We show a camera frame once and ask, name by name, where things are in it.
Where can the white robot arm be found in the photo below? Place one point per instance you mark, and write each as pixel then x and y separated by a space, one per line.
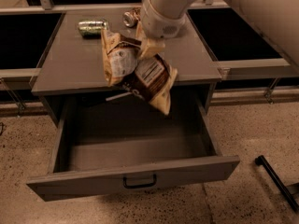
pixel 276 20

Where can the black drawer handle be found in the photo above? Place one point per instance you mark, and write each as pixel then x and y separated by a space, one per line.
pixel 140 182

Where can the black bar on floor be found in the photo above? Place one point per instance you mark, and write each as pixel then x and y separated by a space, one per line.
pixel 289 192

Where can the open grey top drawer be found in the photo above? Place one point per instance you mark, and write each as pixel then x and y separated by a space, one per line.
pixel 97 146

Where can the green soda can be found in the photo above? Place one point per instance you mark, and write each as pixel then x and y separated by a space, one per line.
pixel 92 27

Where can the brown chip bag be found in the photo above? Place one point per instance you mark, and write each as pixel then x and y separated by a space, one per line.
pixel 149 79

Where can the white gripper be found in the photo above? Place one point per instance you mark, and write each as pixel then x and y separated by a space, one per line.
pixel 158 22

